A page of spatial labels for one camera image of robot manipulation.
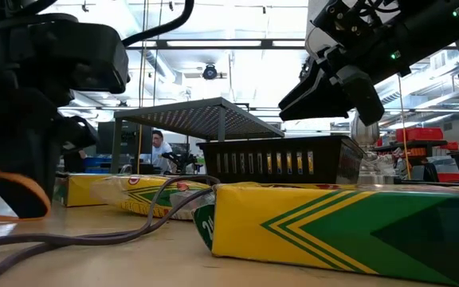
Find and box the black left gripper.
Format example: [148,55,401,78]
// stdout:
[0,23,100,220]

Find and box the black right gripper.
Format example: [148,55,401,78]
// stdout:
[279,0,392,123]

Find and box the yellow green crayon box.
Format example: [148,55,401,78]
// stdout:
[191,182,459,287]
[53,171,135,208]

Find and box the grey cable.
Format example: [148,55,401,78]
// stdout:
[0,174,221,286]

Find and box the plastic-wrapped yellow crayon box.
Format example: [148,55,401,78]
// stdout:
[89,174,217,222]

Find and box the person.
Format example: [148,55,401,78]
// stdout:
[62,149,89,175]
[149,129,175,173]

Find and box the blue storage bin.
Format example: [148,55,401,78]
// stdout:
[84,156,113,175]

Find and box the silver table lamp white shade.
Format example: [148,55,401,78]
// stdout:
[304,0,430,185]

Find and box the dark monitor screen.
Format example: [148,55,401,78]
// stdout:
[96,120,154,156]

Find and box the dark side table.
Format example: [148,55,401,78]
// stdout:
[376,139,449,153]

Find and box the red storage bin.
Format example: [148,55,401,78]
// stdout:
[436,171,459,183]
[395,127,445,144]

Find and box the grey perforated metal shelf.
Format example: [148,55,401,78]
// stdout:
[112,96,285,175]

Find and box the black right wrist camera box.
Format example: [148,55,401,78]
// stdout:
[330,65,386,127]

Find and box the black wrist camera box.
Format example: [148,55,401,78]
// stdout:
[330,65,386,127]
[29,13,131,96]

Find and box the black overhead frame bar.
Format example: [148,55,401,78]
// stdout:
[125,38,308,51]

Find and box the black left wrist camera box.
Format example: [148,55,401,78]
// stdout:
[29,13,131,96]

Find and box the black ceiling camera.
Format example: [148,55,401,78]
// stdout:
[202,63,218,81]

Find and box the black left camera cable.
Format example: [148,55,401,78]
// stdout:
[121,0,195,48]

